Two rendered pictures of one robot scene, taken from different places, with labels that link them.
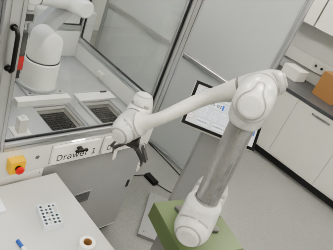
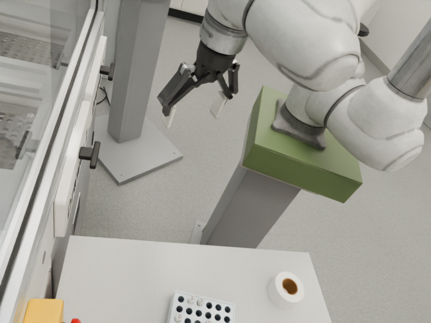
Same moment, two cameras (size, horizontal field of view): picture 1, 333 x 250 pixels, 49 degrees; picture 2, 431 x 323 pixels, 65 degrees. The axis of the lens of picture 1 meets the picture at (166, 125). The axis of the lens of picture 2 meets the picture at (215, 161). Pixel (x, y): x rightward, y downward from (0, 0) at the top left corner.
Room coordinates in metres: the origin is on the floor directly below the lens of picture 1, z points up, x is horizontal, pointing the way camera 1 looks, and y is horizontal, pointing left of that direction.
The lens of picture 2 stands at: (1.10, 0.62, 1.42)
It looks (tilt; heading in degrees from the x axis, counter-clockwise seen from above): 42 degrees down; 301
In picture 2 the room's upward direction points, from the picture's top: 25 degrees clockwise
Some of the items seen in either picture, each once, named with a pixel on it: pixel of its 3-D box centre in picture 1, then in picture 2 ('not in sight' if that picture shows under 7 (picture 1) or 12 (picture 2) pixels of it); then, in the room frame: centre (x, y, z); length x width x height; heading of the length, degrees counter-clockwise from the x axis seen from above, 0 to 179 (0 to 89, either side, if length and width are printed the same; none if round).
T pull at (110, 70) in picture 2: not in sight; (106, 70); (1.79, 0.17, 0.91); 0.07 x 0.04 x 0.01; 144
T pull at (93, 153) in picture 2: (81, 149); (88, 154); (1.54, 0.36, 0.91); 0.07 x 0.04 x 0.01; 144
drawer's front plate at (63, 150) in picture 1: (76, 151); (74, 162); (1.55, 0.38, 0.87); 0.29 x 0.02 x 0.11; 144
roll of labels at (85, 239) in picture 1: (86, 244); (285, 289); (1.10, 0.11, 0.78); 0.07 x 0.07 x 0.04
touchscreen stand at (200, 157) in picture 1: (193, 177); (142, 70); (2.28, -0.33, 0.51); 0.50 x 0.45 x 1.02; 2
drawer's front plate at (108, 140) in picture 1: (123, 141); (95, 78); (1.81, 0.20, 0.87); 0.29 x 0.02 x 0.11; 144
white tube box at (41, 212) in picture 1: (49, 216); (200, 322); (1.16, 0.32, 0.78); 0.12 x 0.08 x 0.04; 43
